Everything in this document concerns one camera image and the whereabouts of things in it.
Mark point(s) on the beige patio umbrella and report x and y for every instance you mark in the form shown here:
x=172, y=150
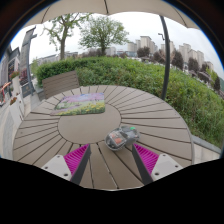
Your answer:
x=83, y=6

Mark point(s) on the transparent computer mouse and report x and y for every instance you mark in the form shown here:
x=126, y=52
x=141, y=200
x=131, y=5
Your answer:
x=120, y=137

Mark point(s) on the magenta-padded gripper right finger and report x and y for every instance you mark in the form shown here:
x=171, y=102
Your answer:
x=147, y=158

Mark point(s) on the slatted grey outdoor chair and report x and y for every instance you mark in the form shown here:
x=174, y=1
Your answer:
x=60, y=83

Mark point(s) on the white flower planter box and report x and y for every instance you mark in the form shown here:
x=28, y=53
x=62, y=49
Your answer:
x=15, y=83
x=16, y=111

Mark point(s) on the flower-print mouse pad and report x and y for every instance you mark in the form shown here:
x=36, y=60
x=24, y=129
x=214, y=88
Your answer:
x=80, y=104

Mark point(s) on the tall grey sign pillar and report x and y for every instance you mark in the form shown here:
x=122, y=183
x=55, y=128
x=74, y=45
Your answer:
x=26, y=60

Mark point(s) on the bare-trunked leafy tree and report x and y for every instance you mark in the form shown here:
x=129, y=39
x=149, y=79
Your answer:
x=62, y=36

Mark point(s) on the trimmed green hedge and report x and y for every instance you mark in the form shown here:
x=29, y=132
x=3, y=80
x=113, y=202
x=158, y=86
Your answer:
x=140, y=78

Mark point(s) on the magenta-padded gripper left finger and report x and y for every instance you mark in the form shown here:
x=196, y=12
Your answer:
x=75, y=159

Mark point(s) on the round-crowned green tree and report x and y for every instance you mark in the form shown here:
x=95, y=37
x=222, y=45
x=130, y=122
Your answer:
x=102, y=31

